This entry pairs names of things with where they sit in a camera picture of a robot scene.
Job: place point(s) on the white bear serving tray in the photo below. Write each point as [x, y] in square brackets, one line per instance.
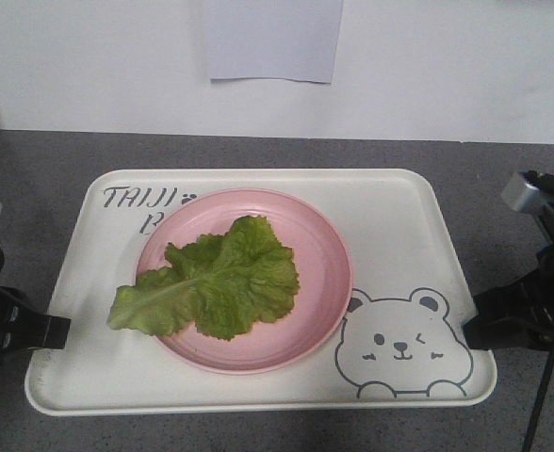
[400, 342]

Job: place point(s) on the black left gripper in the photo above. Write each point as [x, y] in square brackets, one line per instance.
[22, 328]

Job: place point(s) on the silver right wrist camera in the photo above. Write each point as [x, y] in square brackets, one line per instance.
[523, 197]

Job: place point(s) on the white paper sheet on wall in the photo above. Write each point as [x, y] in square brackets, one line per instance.
[275, 40]

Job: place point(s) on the green lettuce leaf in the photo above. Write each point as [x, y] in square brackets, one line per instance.
[221, 283]

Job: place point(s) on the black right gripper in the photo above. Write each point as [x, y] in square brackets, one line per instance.
[503, 318]

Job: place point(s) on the pink round plate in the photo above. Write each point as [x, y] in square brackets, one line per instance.
[321, 258]

